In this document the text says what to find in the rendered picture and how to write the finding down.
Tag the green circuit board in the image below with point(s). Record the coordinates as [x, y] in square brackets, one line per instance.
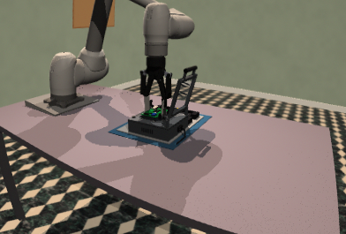
[154, 112]

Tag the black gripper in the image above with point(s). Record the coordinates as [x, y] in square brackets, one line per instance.
[155, 73]

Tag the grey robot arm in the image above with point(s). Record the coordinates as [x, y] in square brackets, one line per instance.
[68, 72]

